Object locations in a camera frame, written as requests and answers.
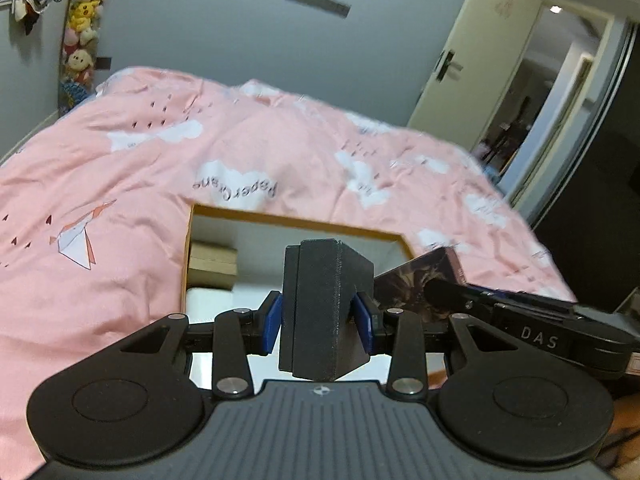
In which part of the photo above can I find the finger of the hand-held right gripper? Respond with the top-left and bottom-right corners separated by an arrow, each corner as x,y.
424,279 -> 496,317

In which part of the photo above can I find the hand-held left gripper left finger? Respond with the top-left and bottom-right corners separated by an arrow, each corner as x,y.
117,290 -> 284,401

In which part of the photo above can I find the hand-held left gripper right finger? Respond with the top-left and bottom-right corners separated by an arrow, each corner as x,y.
352,292 -> 519,399

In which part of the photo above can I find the dark printed card box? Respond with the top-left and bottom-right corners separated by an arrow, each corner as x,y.
372,246 -> 469,327

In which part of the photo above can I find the black foam block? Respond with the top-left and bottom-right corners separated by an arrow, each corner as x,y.
278,238 -> 375,382

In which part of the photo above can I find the orange cardboard storage box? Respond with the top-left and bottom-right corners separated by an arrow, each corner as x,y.
180,202 -> 417,391

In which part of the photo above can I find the small brown cardboard box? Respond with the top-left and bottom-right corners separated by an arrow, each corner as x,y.
187,240 -> 239,292

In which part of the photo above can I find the pink cloud print blanket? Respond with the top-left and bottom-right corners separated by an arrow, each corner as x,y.
0,64 -> 577,480

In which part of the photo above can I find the cream room door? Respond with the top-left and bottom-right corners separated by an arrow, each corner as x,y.
407,0 -> 545,152

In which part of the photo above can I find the hanging column of plush toys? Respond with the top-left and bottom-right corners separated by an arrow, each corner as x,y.
58,0 -> 119,111

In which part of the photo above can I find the black door handle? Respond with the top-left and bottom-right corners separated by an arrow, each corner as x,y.
432,49 -> 464,84

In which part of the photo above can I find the grey wall plate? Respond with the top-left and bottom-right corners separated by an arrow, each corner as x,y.
284,0 -> 353,21

